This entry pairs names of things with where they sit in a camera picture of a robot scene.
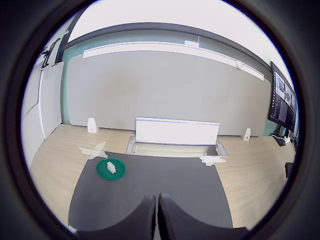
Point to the white partition bracket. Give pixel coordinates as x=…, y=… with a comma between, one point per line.
x=246, y=134
x=92, y=125

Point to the dark grey mat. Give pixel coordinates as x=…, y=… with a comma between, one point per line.
x=162, y=180

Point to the round green lid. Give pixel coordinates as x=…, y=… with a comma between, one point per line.
x=121, y=171

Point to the black keyboard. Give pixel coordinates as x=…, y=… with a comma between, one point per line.
x=280, y=141

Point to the black computer monitor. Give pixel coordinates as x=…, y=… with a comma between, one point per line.
x=282, y=100

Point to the white side panel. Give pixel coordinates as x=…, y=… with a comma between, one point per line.
x=31, y=117
x=51, y=100

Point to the white tape piece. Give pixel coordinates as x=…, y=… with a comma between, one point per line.
x=96, y=151
x=72, y=228
x=212, y=160

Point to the small white plastic terminal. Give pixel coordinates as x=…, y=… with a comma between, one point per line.
x=111, y=167

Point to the black stand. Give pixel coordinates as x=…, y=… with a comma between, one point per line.
x=61, y=42

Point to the grey desk partition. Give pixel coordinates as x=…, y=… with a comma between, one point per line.
x=162, y=92

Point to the small white round clip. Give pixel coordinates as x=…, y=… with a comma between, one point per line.
x=239, y=64

